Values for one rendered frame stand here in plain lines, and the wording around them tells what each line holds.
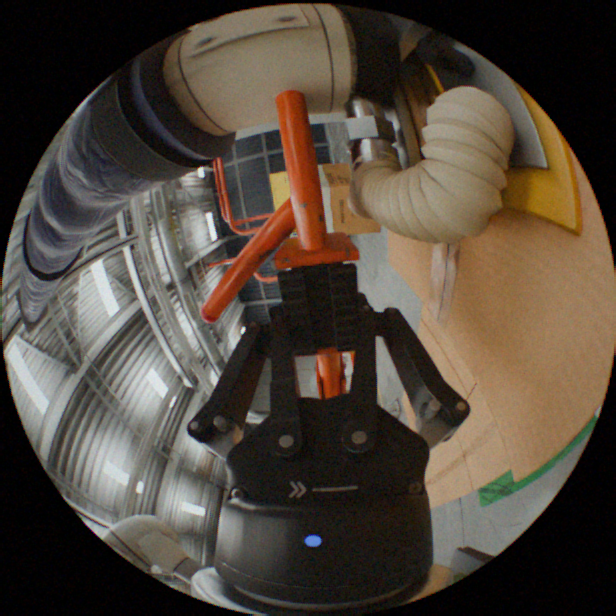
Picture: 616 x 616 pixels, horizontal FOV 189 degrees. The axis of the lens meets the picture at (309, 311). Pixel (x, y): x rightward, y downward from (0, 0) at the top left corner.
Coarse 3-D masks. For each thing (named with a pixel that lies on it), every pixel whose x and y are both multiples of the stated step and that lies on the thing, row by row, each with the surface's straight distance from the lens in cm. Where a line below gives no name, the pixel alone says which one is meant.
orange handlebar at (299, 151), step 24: (288, 96) 17; (288, 120) 16; (288, 144) 15; (312, 144) 16; (288, 168) 15; (312, 168) 15; (312, 192) 14; (312, 216) 14; (312, 240) 15; (336, 360) 20; (336, 384) 22
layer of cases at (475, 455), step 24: (432, 336) 116; (456, 360) 97; (456, 384) 100; (408, 408) 168; (480, 408) 87; (456, 432) 106; (480, 432) 89; (432, 456) 135; (456, 456) 109; (480, 456) 92; (504, 456) 80; (432, 480) 140; (456, 480) 112; (480, 480) 95; (432, 504) 145
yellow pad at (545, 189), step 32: (448, 64) 14; (480, 64) 15; (512, 96) 13; (544, 128) 12; (512, 160) 12; (544, 160) 11; (512, 192) 13; (544, 192) 12; (576, 192) 12; (576, 224) 11
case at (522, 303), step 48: (432, 96) 23; (480, 240) 18; (528, 240) 14; (576, 240) 13; (432, 288) 25; (480, 288) 18; (528, 288) 14; (576, 288) 13; (480, 336) 19; (528, 336) 15; (576, 336) 13; (480, 384) 19; (528, 384) 15; (576, 384) 13; (528, 432) 16; (576, 432) 14
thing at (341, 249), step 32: (288, 256) 14; (320, 256) 14; (352, 256) 14; (288, 288) 14; (320, 288) 15; (352, 288) 14; (288, 320) 15; (320, 320) 16; (352, 320) 15; (320, 352) 18
